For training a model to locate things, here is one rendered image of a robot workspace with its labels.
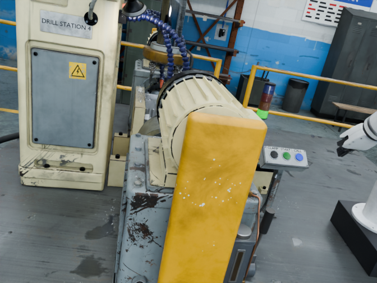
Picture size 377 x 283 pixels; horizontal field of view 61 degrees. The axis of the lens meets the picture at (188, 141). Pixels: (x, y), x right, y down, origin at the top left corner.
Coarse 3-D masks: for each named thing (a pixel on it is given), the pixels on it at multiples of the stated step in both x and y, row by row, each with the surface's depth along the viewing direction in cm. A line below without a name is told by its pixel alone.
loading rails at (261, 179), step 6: (258, 162) 151; (258, 168) 140; (264, 168) 141; (258, 174) 141; (264, 174) 142; (270, 174) 142; (252, 180) 142; (258, 180) 143; (264, 180) 143; (270, 180) 144; (258, 186) 144; (264, 186) 143; (264, 192) 142
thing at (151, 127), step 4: (156, 116) 107; (148, 120) 108; (152, 120) 106; (156, 120) 104; (144, 124) 108; (148, 124) 105; (152, 124) 103; (156, 124) 101; (140, 128) 110; (144, 128) 105; (148, 128) 102; (152, 128) 100; (156, 128) 98; (140, 132) 106; (144, 132) 102; (148, 132) 99; (152, 132) 97; (156, 132) 96; (160, 132) 94; (160, 136) 94
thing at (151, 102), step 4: (148, 96) 131; (152, 96) 133; (156, 96) 133; (148, 100) 123; (152, 100) 133; (156, 100) 129; (148, 104) 124; (152, 104) 124; (148, 108) 125; (152, 108) 125; (148, 112) 125; (152, 112) 125; (156, 112) 125; (152, 116) 126
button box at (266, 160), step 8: (264, 152) 116; (280, 152) 117; (288, 152) 118; (296, 152) 119; (304, 152) 120; (264, 160) 115; (272, 160) 115; (280, 160) 116; (288, 160) 116; (296, 160) 117; (304, 160) 118; (272, 168) 118; (280, 168) 118; (288, 168) 118; (296, 168) 118; (304, 168) 118
